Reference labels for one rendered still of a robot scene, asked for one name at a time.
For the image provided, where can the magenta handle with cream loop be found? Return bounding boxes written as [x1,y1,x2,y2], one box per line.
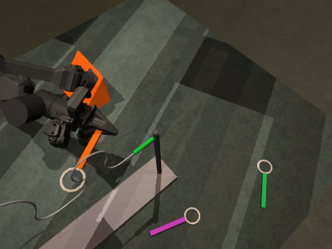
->
[150,207,200,236]

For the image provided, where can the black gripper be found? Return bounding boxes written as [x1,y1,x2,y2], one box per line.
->
[49,86,118,147]

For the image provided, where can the green handle with beige loop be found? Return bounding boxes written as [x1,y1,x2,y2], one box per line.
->
[257,160,272,208]

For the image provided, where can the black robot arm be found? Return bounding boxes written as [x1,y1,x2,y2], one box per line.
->
[0,55,98,149]

